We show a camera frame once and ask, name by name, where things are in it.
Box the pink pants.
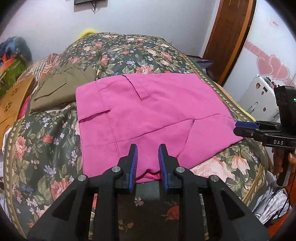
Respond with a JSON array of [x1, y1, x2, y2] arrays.
[[76, 73, 240, 182]]

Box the right hand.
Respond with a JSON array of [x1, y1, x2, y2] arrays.
[[271, 146, 296, 181]]

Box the white appliance with stickers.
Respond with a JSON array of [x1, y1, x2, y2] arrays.
[[238, 75, 280, 122]]

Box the grey backpack on floor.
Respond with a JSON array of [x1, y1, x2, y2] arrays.
[[187, 55, 213, 74]]

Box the floral bedspread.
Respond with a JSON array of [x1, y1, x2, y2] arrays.
[[1, 33, 268, 240]]

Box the brown wooden door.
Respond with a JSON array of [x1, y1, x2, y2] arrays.
[[203, 0, 256, 86]]

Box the olive green folded pants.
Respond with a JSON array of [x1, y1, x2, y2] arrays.
[[30, 62, 96, 113]]

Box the striped cloth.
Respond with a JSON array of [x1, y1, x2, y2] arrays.
[[16, 53, 61, 83]]

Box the wooden lap tray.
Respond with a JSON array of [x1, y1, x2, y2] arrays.
[[0, 75, 34, 147]]

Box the yellow curved cushion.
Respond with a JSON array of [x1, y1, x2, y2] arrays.
[[77, 28, 98, 40]]

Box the green storage box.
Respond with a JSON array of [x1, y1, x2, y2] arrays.
[[1, 59, 26, 96]]

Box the pile of blue clothes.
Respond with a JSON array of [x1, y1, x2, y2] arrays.
[[1, 37, 32, 65]]

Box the small black wall monitor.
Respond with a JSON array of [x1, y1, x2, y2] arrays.
[[74, 0, 102, 5]]

